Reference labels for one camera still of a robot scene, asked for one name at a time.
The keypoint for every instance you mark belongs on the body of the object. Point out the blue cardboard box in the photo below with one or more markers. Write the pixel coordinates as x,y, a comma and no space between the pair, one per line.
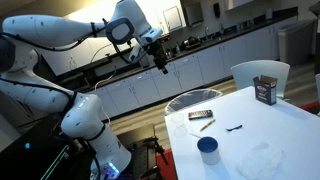
265,90

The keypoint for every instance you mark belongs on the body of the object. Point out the yellow pen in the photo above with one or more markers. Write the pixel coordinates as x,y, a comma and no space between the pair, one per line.
207,125

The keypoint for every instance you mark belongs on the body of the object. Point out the white cup blue inside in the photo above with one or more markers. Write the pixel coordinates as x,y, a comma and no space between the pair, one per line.
209,151

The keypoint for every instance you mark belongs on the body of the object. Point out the black kettle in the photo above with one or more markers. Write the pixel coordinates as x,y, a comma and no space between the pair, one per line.
192,42

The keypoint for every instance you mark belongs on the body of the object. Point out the black tripod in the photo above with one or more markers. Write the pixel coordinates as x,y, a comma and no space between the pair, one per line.
155,146

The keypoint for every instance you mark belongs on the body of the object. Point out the black marker pen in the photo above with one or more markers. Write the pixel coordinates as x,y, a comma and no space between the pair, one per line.
234,127

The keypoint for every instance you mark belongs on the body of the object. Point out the white upper kitchen cabinets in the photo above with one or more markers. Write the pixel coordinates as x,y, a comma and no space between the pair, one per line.
156,15

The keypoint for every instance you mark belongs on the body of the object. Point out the black control box cyan light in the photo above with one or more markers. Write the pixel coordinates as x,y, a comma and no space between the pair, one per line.
30,153

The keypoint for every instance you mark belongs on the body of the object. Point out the white chair edge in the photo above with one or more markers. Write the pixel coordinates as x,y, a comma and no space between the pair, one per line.
318,90

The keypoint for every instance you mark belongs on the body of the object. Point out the white solid back chair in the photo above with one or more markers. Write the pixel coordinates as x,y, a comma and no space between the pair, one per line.
260,70

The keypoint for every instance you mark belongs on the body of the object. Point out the black soap dispenser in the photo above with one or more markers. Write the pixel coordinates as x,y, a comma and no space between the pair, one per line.
217,10

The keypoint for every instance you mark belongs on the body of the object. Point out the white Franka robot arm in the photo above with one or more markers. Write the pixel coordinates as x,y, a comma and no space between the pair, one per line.
33,30

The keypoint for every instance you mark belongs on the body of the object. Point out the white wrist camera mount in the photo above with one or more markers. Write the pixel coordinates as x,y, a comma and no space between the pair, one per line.
135,52

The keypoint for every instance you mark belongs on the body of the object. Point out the white lower kitchen cabinets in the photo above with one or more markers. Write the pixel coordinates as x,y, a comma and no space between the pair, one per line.
213,63

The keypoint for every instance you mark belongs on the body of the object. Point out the grey trash bin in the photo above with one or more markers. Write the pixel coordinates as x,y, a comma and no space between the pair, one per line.
296,41

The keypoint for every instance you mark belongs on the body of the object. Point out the clear plastic cup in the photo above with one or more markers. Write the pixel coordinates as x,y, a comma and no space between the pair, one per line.
179,125

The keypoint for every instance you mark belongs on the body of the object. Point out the black kitchen countertop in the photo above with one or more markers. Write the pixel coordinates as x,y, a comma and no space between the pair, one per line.
233,32

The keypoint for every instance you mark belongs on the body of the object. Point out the white kitchen cabinets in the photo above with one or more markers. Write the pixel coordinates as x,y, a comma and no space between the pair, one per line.
156,15
213,63

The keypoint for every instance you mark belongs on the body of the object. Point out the grey paper towel dispenser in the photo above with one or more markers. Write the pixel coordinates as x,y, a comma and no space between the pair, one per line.
194,14

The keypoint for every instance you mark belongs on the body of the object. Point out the clear plastic bag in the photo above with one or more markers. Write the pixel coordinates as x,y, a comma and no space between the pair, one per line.
260,161

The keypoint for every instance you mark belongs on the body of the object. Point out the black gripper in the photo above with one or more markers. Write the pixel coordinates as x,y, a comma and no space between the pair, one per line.
156,51

